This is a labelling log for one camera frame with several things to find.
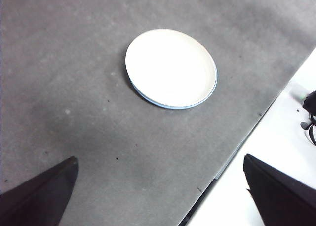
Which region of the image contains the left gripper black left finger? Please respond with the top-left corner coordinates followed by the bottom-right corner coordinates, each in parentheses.
top-left (0, 156), bottom-right (79, 226)

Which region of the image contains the blue round plate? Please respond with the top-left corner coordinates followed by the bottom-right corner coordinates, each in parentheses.
top-left (130, 70), bottom-right (219, 110)

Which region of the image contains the thin black cable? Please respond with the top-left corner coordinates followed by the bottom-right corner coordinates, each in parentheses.
top-left (300, 112), bottom-right (316, 146)

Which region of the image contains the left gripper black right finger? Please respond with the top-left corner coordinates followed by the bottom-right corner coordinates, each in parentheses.
top-left (243, 153), bottom-right (316, 226)

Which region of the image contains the white round plate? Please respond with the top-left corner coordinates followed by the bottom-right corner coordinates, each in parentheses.
top-left (124, 28), bottom-right (218, 107)

